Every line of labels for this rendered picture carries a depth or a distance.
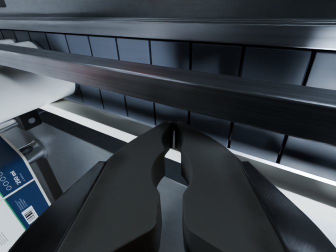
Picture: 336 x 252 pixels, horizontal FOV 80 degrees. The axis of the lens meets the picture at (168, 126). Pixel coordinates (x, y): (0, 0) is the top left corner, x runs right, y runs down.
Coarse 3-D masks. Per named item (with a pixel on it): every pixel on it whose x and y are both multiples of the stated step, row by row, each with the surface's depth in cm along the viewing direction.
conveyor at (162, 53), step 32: (0, 32) 30; (32, 32) 25; (160, 64) 17; (192, 64) 16; (224, 64) 14; (256, 64) 13; (288, 64) 12; (320, 64) 11; (96, 96) 24; (128, 96) 21; (224, 128) 17; (256, 128) 15; (288, 160) 15; (320, 160) 14
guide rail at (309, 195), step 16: (64, 112) 23; (80, 112) 22; (96, 112) 22; (96, 128) 21; (112, 128) 19; (128, 128) 19; (144, 128) 19; (176, 160) 16; (256, 160) 15; (272, 176) 13; (288, 176) 13; (304, 176) 13; (288, 192) 12; (304, 192) 12; (320, 192) 12; (304, 208) 12; (320, 208) 12
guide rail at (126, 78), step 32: (0, 64) 15; (32, 64) 12; (64, 64) 11; (96, 64) 9; (128, 64) 9; (160, 96) 8; (192, 96) 7; (224, 96) 7; (256, 96) 6; (288, 96) 6; (320, 96) 6; (288, 128) 6; (320, 128) 6
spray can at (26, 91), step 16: (0, 80) 19; (16, 80) 19; (32, 80) 20; (48, 80) 22; (64, 80) 23; (0, 96) 18; (16, 96) 19; (32, 96) 21; (48, 96) 22; (64, 96) 25; (0, 112) 19; (16, 112) 20
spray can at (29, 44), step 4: (28, 40) 26; (32, 40) 26; (12, 44) 24; (16, 44) 24; (20, 44) 24; (24, 44) 24; (28, 44) 25; (32, 44) 25; (36, 44) 25; (40, 48) 25
